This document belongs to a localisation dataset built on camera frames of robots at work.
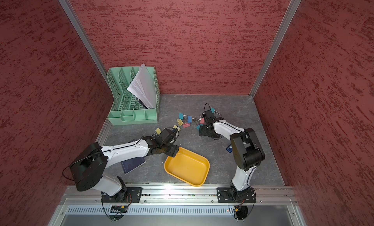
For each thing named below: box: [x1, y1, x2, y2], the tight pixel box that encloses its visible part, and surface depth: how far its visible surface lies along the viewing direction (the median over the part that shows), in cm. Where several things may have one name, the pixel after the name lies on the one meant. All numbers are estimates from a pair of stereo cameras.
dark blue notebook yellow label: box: [120, 156, 147, 175], surface depth 85 cm
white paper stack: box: [126, 63, 157, 109], surface depth 97 cm
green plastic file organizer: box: [106, 66, 161, 126], surface depth 105 cm
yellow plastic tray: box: [164, 147, 210, 187], surface depth 85 cm
